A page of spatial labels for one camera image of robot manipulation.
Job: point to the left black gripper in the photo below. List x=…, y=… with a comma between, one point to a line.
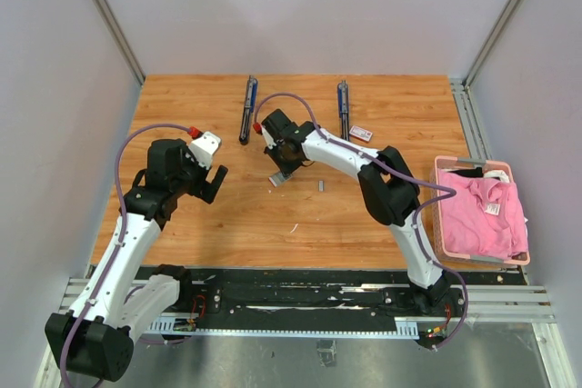
x=204, y=189

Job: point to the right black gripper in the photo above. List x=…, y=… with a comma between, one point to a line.
x=286, y=169

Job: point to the silver staple strip block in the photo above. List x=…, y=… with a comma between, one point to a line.
x=279, y=178

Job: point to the blue stapler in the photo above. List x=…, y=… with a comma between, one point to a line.
x=248, y=109
x=343, y=109

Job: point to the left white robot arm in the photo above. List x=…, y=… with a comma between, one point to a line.
x=96, y=336

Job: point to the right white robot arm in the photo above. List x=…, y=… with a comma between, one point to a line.
x=389, y=191

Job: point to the red staple box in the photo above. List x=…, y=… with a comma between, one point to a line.
x=360, y=133

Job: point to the pink cloth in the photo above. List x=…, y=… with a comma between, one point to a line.
x=484, y=218

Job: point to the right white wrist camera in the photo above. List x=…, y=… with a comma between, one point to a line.
x=270, y=142

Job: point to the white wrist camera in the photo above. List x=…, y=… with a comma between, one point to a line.
x=270, y=142
x=204, y=148

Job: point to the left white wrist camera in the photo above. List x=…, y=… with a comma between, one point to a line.
x=204, y=148

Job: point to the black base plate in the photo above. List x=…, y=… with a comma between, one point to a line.
x=301, y=298

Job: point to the grey cable duct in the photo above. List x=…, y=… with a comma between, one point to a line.
x=174, y=327

